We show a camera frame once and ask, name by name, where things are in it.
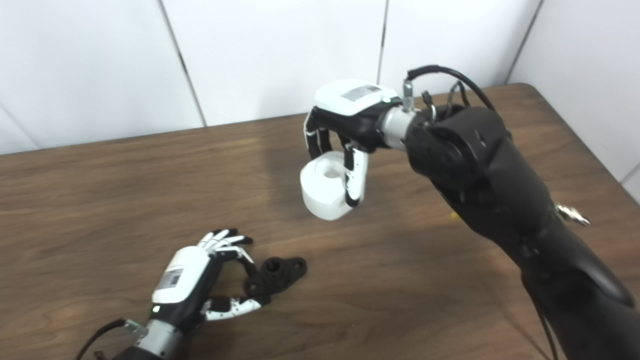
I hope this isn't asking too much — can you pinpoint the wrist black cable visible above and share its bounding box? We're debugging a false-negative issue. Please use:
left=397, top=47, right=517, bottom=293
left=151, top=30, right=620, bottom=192
left=404, top=64, right=497, bottom=113
left=75, top=317, right=146, bottom=360

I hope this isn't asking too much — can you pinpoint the thin hanging black cable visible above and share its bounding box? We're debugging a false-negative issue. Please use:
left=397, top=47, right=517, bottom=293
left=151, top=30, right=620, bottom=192
left=536, top=300, right=560, bottom=360

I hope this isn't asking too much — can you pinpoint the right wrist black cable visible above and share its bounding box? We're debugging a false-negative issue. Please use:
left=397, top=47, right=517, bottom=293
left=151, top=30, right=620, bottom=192
left=404, top=64, right=497, bottom=113

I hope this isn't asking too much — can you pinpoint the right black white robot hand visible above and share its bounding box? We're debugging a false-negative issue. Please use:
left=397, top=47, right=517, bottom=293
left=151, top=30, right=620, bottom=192
left=303, top=79, right=403, bottom=208

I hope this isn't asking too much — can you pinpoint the black flanged holder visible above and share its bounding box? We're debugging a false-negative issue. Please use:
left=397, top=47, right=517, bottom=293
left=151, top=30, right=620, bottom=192
left=243, top=256, right=308, bottom=297

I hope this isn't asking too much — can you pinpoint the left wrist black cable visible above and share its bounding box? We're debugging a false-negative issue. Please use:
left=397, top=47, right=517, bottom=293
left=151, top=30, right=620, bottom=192
left=75, top=317, right=146, bottom=360

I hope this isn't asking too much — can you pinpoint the round white piece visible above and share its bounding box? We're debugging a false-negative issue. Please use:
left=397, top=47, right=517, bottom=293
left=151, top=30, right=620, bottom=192
left=300, top=151, right=361, bottom=221

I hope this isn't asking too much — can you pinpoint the silver plug connector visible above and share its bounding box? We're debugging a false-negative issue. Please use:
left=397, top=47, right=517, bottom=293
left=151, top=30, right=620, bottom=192
left=554, top=201, right=591, bottom=226

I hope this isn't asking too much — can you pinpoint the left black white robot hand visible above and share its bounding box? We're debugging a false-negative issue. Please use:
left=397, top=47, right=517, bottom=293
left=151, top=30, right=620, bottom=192
left=150, top=228, right=273, bottom=331

